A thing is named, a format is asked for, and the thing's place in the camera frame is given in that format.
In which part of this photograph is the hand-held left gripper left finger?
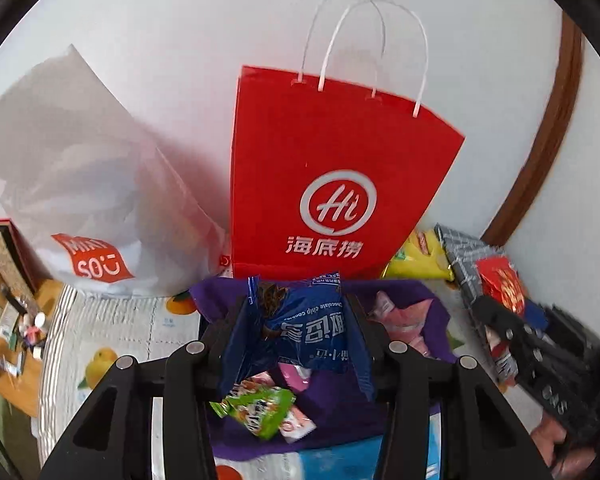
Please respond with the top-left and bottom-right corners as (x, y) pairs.
(40, 296), (251, 480)

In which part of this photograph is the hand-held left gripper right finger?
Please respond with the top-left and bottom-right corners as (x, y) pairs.
(344, 294), (553, 480)

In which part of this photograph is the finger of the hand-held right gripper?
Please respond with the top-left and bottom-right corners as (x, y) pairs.
(523, 299), (589, 347)
(472, 295), (542, 377)

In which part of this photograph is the blue cookie packet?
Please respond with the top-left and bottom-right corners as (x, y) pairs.
(219, 271), (376, 402)

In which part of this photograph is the grey checked box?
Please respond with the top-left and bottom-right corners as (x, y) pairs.
(432, 224), (521, 321)

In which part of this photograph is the person's right hand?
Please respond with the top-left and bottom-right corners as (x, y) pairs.
(530, 415), (598, 480)

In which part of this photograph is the pink striped candy packet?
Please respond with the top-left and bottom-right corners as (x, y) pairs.
(372, 291), (432, 357)

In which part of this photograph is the red white blue snack packet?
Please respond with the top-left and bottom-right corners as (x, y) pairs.
(485, 325), (519, 391)

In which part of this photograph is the green snack packet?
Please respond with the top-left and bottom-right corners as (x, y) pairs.
(210, 377), (297, 441)

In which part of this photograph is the purple cloth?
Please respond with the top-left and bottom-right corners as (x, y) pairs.
(189, 278), (458, 461)

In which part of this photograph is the magenta snack packet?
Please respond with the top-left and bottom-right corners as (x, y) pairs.
(277, 364), (314, 394)

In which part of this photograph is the fruit print bed sheet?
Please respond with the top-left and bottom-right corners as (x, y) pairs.
(30, 280), (556, 480)

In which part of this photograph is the yellow chips bag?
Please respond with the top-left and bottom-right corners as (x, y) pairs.
(382, 227), (456, 282)

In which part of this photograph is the blue tissue pack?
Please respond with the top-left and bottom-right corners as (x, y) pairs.
(290, 412), (443, 480)

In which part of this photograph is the red paper bag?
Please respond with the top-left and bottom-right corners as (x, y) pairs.
(230, 0), (466, 281)

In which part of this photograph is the wooden nightstand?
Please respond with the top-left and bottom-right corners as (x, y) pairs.
(0, 260), (63, 416)

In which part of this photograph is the white plastic bag orange label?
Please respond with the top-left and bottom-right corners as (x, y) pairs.
(0, 45), (231, 297)

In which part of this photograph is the dark red patterned box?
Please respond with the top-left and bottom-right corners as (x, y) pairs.
(0, 219), (38, 306)

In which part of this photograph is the brown wooden frame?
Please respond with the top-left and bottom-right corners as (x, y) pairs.
(480, 10), (586, 247)

